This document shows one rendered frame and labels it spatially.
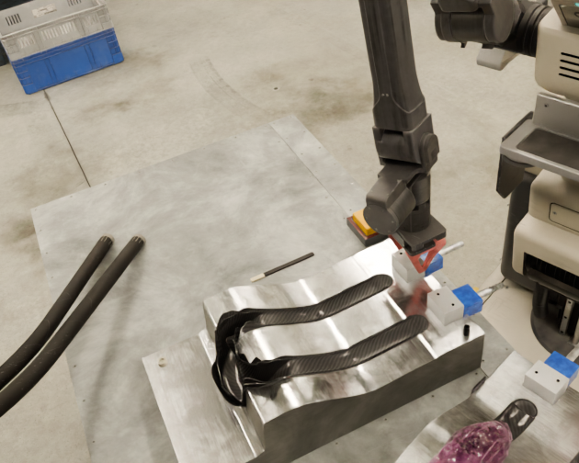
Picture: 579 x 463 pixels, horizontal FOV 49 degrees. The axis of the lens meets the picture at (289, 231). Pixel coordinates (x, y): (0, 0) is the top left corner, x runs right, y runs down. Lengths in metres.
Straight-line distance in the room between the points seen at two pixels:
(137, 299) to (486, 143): 2.00
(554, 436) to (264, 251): 0.65
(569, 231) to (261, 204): 0.64
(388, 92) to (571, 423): 0.53
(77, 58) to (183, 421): 3.18
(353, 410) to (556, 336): 0.97
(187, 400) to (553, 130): 0.76
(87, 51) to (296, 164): 2.62
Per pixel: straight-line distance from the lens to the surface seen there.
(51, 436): 2.22
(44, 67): 4.00
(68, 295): 1.29
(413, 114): 0.92
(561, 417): 1.03
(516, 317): 1.88
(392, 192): 0.93
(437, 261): 1.13
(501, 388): 1.04
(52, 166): 3.32
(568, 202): 1.31
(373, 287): 1.12
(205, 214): 1.45
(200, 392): 1.06
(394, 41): 0.87
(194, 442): 1.02
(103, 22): 3.99
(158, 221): 1.47
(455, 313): 1.05
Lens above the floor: 1.71
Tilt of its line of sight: 42 degrees down
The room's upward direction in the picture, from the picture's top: 10 degrees counter-clockwise
